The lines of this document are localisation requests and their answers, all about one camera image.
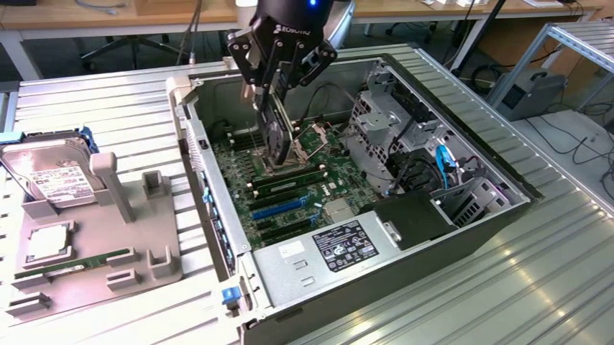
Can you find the black expansion slot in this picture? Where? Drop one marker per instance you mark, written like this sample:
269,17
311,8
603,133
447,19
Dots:
271,201
284,231

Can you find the silver hard disk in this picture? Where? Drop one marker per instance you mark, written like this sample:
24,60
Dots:
52,172

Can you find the black Nvidia graphics card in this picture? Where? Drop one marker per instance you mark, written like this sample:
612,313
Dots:
277,136

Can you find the black office chair base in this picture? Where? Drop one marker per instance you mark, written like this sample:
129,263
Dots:
125,43

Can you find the green motherboard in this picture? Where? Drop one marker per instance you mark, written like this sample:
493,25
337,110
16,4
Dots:
335,172

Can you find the silver power supply unit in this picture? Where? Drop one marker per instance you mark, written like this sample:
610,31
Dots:
297,273

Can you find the CPU socket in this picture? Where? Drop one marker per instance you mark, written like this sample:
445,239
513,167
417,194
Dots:
275,171

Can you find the open black PC case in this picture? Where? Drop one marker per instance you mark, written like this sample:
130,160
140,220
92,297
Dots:
431,273

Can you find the green RAM stick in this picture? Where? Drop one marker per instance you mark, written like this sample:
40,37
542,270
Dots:
61,267

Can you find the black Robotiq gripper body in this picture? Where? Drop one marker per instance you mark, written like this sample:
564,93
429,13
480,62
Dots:
292,21

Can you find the black stand pole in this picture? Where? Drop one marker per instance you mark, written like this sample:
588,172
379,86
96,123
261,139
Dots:
484,25

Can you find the thin locking lever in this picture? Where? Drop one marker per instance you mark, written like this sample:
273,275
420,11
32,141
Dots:
251,131

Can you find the black plastic fan shroud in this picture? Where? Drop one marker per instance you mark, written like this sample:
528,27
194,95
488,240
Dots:
412,219

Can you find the long wooden desk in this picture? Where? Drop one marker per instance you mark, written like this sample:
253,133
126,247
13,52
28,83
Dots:
407,10

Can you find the hard drive in blue caddy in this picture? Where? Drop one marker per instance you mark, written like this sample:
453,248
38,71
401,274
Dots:
88,140

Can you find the silver perforated disk bay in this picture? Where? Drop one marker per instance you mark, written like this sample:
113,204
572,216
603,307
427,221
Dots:
379,122

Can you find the blue case latch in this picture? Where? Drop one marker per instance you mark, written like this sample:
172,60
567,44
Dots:
229,294

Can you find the installed RAM stick with label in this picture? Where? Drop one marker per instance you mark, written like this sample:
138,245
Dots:
287,183

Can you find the wooden desk with white legs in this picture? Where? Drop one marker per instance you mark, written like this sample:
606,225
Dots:
48,18

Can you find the aluminium frame rack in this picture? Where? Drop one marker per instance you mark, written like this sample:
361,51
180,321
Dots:
584,36

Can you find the silver CPU chip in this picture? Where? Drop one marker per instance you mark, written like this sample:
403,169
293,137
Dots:
48,242

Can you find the grey plastic parts rack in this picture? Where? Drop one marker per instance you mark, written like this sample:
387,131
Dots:
96,244

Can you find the metal socket cover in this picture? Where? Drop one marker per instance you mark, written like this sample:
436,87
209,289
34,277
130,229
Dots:
313,140

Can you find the silver chipset heatsink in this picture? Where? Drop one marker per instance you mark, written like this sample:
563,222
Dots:
337,210

